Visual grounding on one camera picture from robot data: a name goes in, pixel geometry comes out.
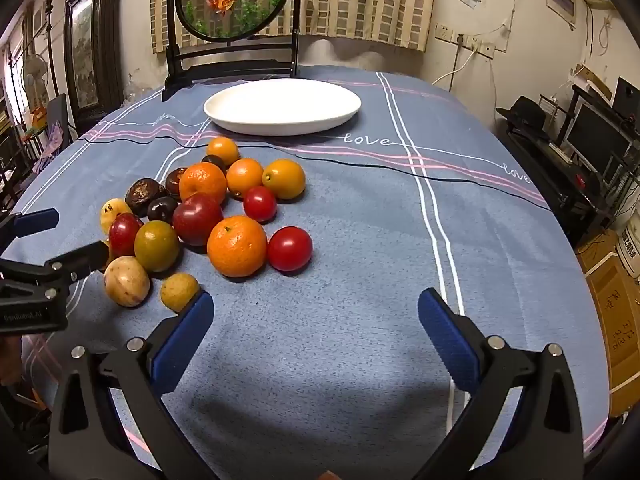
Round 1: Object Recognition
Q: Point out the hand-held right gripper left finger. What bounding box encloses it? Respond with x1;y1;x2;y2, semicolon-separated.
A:
48;290;221;480

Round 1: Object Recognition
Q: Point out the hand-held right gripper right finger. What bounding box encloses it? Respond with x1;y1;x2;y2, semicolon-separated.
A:
417;287;586;480

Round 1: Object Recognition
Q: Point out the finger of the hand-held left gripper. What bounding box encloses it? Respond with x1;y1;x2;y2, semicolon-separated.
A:
0;208;60;257
0;242;110;302

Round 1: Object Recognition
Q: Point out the small yellow longan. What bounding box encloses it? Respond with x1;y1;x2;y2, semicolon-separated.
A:
160;272;202;312

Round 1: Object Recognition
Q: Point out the red plum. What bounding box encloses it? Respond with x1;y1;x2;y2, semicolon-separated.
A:
172;193;224;247
108;212;145;258

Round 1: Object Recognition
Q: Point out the spotted tan round fruit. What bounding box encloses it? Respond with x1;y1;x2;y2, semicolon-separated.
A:
100;198;134;236

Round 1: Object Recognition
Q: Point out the green-yellow plum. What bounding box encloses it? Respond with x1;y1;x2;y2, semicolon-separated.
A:
134;220;181;273

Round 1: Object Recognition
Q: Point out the dark brown passion fruit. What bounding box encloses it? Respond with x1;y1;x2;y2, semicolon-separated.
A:
124;178;167;218
165;166;190;200

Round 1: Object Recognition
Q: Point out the red tomato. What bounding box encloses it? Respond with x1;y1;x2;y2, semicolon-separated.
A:
267;226;314;272
243;186;278;223

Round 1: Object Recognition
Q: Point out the white plate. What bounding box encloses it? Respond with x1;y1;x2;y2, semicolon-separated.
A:
203;78;362;137

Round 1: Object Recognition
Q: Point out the blue checked tablecloth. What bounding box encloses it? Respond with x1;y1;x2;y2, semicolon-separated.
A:
10;65;611;480

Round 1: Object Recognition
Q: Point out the white electric fan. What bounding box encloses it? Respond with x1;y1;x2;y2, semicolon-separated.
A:
20;55;51;111

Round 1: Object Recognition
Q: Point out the dark framed painting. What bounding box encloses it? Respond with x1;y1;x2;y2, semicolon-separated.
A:
64;0;126;123

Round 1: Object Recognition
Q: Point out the small orange mandarin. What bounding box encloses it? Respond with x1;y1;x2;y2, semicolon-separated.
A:
206;137;241;167

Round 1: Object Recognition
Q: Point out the yellow-orange citrus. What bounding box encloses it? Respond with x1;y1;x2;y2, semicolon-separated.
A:
261;158;306;200

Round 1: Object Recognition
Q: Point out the black desk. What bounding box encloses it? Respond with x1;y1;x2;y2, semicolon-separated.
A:
495;85;640;246

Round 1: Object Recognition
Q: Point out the white bag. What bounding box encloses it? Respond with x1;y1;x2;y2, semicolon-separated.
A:
616;220;640;278

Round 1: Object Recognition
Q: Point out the black hat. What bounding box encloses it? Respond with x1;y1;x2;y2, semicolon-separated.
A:
496;96;550;128

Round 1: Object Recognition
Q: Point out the computer monitor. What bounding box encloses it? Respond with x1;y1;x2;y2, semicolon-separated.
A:
565;102;633;173

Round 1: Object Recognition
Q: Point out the round goldfish screen black stand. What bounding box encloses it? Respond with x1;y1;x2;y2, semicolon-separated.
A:
162;0;301;103

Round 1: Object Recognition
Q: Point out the cardboard piece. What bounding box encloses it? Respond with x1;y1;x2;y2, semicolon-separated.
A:
572;64;613;101

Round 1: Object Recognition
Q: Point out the black speaker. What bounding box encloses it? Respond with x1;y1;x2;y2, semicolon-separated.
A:
612;77;640;121

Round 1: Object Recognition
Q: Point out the beige checked curtain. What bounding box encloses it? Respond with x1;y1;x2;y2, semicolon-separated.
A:
150;0;441;53

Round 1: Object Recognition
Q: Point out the white power cable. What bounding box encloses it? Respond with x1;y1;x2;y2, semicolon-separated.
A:
431;42;476;92

